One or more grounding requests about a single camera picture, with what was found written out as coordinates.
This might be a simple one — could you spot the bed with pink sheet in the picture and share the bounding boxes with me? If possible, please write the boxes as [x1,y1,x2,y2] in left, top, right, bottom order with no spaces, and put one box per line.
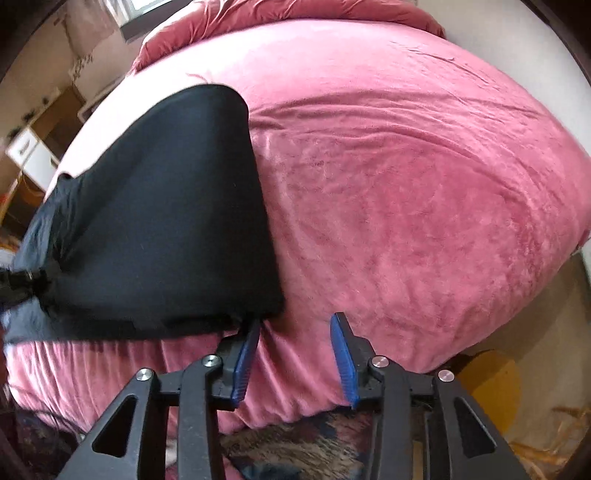
[4,18,591,437]

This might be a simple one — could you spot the black embroidered pants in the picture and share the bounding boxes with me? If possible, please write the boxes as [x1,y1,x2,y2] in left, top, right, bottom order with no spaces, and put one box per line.
[2,84,286,344]

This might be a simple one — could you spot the wood and white cabinet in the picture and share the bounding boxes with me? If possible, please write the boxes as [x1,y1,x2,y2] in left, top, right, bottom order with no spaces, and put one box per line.
[4,85,88,195]

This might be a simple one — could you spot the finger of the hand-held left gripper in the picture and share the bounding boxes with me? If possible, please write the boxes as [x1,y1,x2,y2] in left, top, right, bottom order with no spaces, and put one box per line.
[0,268,51,303]

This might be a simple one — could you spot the floral curtain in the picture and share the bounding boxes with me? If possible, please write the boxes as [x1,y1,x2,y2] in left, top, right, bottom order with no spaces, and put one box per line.
[53,0,124,56]

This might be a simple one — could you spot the dark patterned rug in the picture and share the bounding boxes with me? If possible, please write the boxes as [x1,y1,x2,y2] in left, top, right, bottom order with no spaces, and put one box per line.
[9,406,384,480]

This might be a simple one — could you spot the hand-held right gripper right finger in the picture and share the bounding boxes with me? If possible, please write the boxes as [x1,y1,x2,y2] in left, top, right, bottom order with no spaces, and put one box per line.
[329,312,532,480]

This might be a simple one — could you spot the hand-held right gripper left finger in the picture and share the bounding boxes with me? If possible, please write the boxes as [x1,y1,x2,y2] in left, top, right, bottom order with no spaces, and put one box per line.
[55,318,263,480]

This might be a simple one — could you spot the yellow stool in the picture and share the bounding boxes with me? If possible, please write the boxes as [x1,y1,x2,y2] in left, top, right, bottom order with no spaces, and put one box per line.
[455,350,522,432]

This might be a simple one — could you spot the window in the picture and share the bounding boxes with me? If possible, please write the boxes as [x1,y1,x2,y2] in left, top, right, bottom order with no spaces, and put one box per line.
[121,0,161,21]

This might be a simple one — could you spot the wooden desk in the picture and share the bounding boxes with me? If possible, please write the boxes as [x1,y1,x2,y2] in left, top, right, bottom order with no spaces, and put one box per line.
[0,173,49,232]

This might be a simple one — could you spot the red quilt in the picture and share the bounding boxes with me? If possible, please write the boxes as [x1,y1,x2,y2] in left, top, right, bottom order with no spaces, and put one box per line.
[127,0,446,75]

